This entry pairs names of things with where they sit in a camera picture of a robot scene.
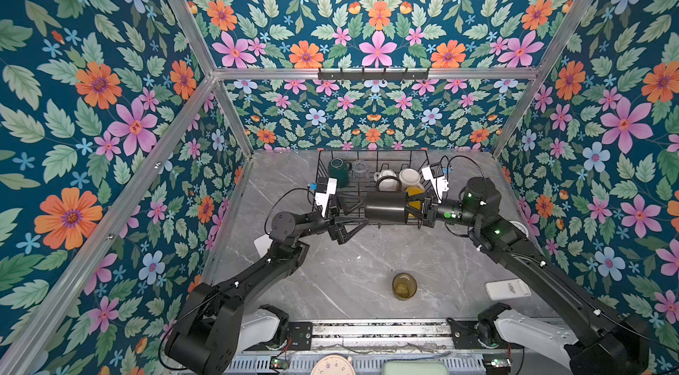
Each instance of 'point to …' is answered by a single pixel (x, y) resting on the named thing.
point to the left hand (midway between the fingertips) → (367, 213)
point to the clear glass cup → (360, 169)
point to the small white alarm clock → (520, 227)
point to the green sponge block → (415, 368)
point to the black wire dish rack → (377, 161)
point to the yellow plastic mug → (415, 190)
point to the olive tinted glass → (404, 286)
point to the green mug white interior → (338, 168)
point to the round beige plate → (333, 364)
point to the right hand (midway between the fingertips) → (400, 201)
